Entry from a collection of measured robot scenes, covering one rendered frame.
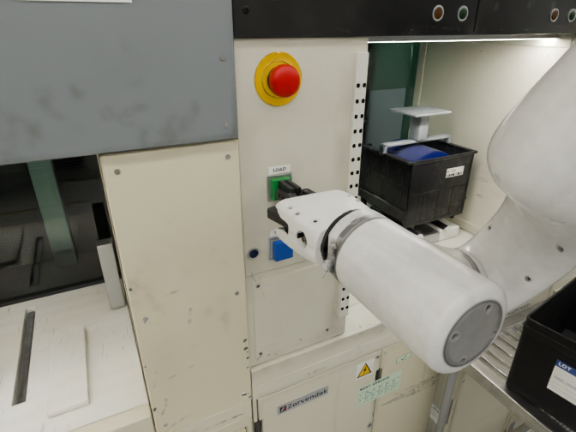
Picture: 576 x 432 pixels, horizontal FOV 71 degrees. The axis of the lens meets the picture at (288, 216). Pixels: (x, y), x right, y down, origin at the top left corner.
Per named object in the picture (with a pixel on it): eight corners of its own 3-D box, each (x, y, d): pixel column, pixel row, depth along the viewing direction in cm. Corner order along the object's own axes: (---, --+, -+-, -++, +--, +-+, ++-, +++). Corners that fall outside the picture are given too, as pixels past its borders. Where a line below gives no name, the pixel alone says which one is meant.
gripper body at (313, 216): (315, 287, 43) (272, 241, 52) (392, 264, 47) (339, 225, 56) (317, 224, 39) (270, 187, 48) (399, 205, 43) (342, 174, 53)
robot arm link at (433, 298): (418, 223, 43) (351, 213, 38) (536, 288, 32) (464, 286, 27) (391, 291, 45) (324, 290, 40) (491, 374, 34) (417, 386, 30)
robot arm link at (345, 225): (329, 300, 41) (315, 285, 44) (397, 279, 45) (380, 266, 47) (333, 227, 38) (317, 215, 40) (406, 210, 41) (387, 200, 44)
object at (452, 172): (396, 243, 105) (412, 122, 91) (351, 214, 121) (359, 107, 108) (464, 225, 114) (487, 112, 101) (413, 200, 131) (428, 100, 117)
